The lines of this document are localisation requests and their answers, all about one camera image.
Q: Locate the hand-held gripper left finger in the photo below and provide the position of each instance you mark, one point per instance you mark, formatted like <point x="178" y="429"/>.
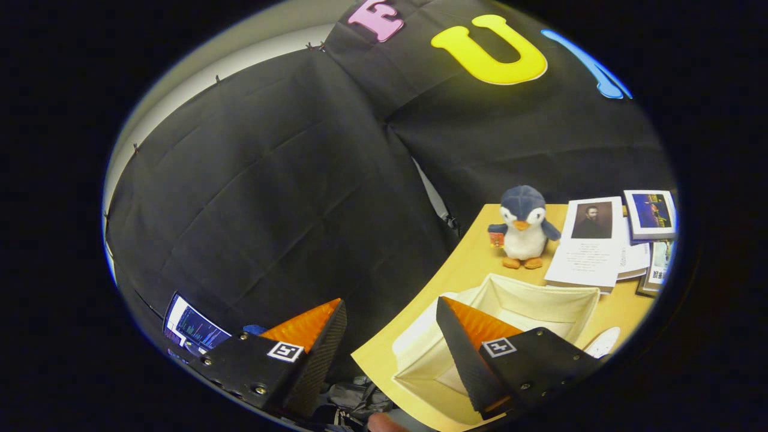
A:
<point x="318" y="366"/>

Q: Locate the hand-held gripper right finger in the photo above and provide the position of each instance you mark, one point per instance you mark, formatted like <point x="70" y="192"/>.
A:
<point x="468" y="360"/>

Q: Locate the beige fabric storage box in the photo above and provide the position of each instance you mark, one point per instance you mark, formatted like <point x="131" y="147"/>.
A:
<point x="540" y="303"/>

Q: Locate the white canvas shoe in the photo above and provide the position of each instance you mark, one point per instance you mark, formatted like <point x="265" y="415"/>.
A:
<point x="603" y="343"/>

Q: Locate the small blue cloth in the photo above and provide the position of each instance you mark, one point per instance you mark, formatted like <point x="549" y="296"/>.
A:
<point x="255" y="330"/>

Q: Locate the lit computer screen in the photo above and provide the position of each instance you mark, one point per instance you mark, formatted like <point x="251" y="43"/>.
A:
<point x="195" y="327"/>

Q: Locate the blue grey penguin plush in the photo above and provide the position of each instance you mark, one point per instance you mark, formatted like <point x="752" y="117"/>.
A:
<point x="525" y="237"/>

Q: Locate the white book with portrait cover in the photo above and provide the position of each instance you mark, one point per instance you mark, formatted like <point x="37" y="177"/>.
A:
<point x="585" y="264"/>

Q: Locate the plain white booklet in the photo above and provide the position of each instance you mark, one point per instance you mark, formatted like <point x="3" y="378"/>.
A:
<point x="636" y="258"/>

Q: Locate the book with pale sky cover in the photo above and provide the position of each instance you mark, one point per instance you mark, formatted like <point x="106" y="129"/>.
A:
<point x="660" y="264"/>

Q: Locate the book with dark blue cover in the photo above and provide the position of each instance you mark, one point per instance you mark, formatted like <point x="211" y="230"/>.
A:
<point x="651" y="213"/>

